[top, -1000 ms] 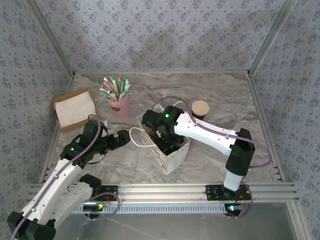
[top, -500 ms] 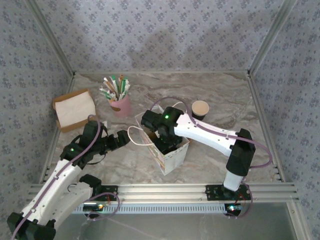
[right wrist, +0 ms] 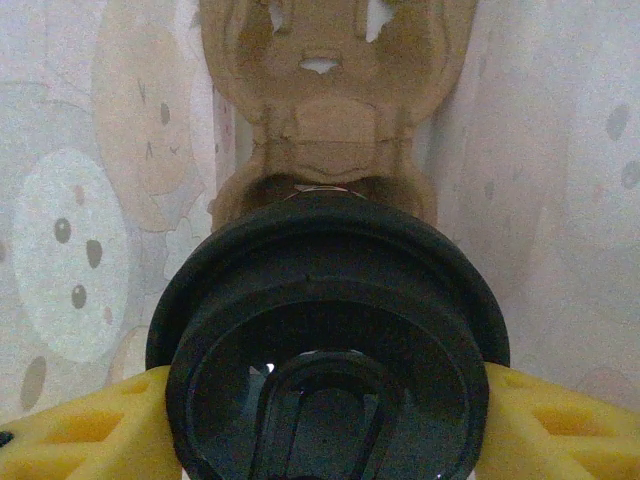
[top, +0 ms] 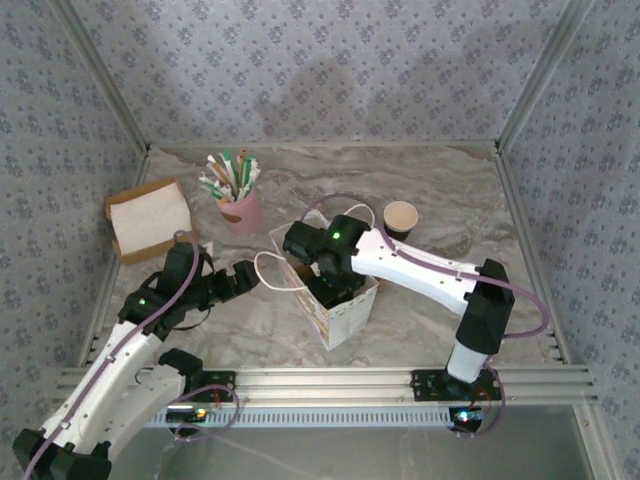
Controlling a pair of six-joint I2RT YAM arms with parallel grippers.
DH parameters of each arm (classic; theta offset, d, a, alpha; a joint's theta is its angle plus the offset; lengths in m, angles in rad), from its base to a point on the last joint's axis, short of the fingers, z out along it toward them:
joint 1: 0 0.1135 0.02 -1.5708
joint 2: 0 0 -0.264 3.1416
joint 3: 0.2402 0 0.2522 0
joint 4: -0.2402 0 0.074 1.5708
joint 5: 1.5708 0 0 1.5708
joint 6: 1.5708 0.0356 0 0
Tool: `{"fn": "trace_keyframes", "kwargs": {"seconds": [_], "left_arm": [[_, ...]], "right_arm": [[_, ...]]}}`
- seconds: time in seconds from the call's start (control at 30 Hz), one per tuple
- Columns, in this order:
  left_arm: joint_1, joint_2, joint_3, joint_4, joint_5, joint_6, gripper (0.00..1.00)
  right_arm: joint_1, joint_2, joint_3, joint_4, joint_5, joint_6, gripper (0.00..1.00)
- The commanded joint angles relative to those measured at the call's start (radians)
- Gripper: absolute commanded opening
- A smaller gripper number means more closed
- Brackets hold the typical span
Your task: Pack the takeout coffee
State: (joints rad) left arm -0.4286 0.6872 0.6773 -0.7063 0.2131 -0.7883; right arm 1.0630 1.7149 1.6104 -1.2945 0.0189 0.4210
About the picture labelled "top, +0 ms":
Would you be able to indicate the green white straw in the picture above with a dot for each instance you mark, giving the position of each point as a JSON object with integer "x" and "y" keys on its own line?
{"x": 231, "y": 167}

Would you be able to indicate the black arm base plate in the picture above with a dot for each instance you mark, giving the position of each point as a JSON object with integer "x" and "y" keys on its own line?
{"x": 425, "y": 385}
{"x": 222, "y": 382}

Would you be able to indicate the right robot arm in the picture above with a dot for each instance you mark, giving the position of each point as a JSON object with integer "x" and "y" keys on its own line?
{"x": 415, "y": 280}

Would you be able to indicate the tan paper straw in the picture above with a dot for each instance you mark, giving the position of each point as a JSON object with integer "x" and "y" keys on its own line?
{"x": 243, "y": 160}

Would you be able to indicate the aluminium corner post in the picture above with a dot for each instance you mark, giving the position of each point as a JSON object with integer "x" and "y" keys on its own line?
{"x": 540, "y": 75}
{"x": 106, "y": 75}

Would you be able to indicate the white napkin stack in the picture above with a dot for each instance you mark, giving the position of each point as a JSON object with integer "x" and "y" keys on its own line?
{"x": 145, "y": 215}

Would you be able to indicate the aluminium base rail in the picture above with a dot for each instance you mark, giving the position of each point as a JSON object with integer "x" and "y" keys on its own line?
{"x": 325, "y": 385}

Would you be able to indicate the black paper coffee cup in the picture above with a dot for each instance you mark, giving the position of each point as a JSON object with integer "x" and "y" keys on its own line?
{"x": 400, "y": 215}

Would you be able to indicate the pink straw holder cup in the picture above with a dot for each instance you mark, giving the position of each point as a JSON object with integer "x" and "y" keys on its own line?
{"x": 247, "y": 215}

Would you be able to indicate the brown cardboard napkin box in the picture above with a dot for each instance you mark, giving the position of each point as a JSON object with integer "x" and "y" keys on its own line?
{"x": 130, "y": 257}

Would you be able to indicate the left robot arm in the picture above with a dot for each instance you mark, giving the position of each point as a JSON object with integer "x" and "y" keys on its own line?
{"x": 100, "y": 385}

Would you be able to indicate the white paper gift bag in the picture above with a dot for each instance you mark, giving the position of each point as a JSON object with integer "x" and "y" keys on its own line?
{"x": 345, "y": 325}

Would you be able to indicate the small controller board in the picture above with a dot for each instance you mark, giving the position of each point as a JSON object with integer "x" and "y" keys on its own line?
{"x": 467, "y": 416}
{"x": 182, "y": 415}

